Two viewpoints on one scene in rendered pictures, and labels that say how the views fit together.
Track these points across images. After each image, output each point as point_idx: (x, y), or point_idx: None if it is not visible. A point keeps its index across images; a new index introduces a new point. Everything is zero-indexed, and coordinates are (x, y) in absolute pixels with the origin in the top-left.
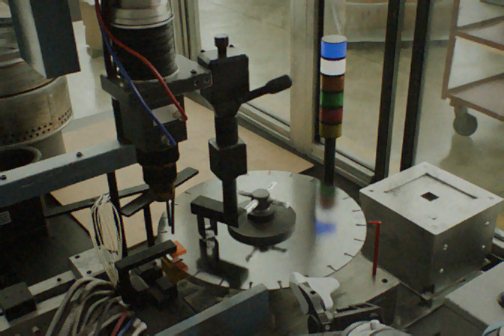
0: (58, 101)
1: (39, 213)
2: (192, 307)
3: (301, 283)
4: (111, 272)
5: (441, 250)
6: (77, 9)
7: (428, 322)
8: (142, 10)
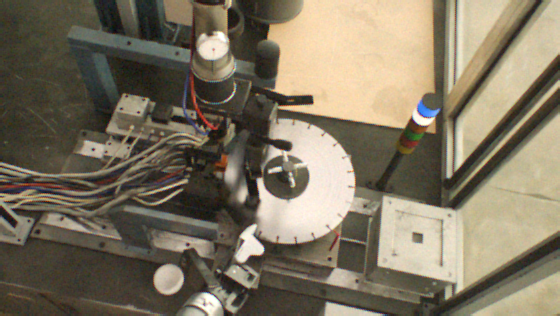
0: None
1: None
2: None
3: (240, 239)
4: (200, 139)
5: (383, 272)
6: None
7: (348, 293)
8: (201, 69)
